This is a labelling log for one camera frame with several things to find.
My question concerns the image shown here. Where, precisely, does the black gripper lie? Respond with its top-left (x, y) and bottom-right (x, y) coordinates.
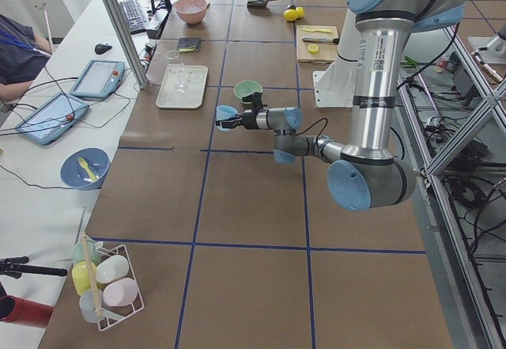
top-left (215, 92), bottom-right (265, 131)

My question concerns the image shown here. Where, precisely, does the light blue plastic cup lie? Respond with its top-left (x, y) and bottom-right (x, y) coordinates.
top-left (216, 105), bottom-right (238, 121)

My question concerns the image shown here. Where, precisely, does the green ceramic bowl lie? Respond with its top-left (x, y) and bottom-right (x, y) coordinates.
top-left (234, 80), bottom-right (263, 101)

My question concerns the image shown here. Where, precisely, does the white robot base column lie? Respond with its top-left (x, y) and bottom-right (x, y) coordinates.
top-left (313, 9), bottom-right (361, 108)

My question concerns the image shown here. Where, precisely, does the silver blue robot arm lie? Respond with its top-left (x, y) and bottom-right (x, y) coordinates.
top-left (467, 25), bottom-right (505, 64)
top-left (216, 0), bottom-right (465, 211)

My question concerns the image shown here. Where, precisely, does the pink bowl of ice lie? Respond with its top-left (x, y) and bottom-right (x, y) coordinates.
top-left (174, 0), bottom-right (210, 25)

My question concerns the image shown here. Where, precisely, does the metal ice scoop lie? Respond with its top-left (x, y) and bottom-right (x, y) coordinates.
top-left (247, 0), bottom-right (281, 9)

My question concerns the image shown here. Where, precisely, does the blue bowl with fork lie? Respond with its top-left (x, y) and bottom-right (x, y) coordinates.
top-left (60, 147), bottom-right (110, 191)

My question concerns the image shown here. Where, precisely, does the cream bear tray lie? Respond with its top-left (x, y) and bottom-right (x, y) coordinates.
top-left (155, 65), bottom-right (208, 109)

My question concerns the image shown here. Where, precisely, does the clear wine glass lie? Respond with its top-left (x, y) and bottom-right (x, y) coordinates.
top-left (164, 49), bottom-right (187, 93)

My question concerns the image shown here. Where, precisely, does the grey folded cloth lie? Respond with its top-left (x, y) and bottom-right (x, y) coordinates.
top-left (176, 37), bottom-right (202, 53)

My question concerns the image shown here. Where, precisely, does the lemon slice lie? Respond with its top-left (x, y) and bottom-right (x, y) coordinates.
top-left (307, 44), bottom-right (319, 55)

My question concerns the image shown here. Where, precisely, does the wooden cutting board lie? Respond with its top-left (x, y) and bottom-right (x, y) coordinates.
top-left (296, 25), bottom-right (339, 63)

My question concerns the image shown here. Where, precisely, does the yellow lemon upper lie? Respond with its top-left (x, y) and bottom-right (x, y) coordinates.
top-left (283, 9), bottom-right (300, 22)

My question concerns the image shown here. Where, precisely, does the yellow lemon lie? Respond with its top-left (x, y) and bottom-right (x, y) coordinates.
top-left (295, 6), bottom-right (304, 19)
top-left (283, 9), bottom-right (300, 22)

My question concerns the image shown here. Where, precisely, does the yellow lemon lower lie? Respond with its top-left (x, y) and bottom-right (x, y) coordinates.
top-left (295, 6), bottom-right (304, 19)

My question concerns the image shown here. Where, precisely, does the yellow plastic knife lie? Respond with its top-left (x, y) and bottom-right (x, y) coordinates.
top-left (301, 27), bottom-right (333, 33)

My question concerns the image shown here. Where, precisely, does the far blue teach pendant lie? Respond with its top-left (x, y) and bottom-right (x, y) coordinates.
top-left (70, 59), bottom-right (126, 100)

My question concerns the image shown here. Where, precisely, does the blue teach pendant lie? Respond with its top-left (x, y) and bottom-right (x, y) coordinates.
top-left (15, 92), bottom-right (89, 146)
top-left (70, 59), bottom-right (126, 100)

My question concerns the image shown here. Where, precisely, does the black keyboard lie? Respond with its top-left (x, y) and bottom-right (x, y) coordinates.
top-left (119, 0), bottom-right (149, 34)

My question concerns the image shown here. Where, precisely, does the black computer mouse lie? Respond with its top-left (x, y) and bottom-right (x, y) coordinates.
top-left (94, 43), bottom-right (112, 55)

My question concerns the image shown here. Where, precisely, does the near blue teach pendant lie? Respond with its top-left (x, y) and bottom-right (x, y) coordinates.
top-left (15, 92), bottom-right (89, 146)

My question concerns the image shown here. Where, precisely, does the white cup rack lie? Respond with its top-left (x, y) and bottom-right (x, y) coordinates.
top-left (71, 235), bottom-right (145, 332)

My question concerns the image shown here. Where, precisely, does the seated person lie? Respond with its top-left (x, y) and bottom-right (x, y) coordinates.
top-left (1, 15), bottom-right (51, 102)

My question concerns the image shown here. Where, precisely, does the black tripod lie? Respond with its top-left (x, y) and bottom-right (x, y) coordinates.
top-left (1, 256), bottom-right (68, 279)

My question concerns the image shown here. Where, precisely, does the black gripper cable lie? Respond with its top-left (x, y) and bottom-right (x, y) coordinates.
top-left (294, 117), bottom-right (330, 144)

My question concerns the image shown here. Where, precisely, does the silver black knife handle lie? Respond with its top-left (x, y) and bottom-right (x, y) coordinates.
top-left (302, 36), bottom-right (340, 45)

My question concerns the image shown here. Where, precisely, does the aluminium frame post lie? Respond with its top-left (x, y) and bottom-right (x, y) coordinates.
top-left (102, 0), bottom-right (149, 89)

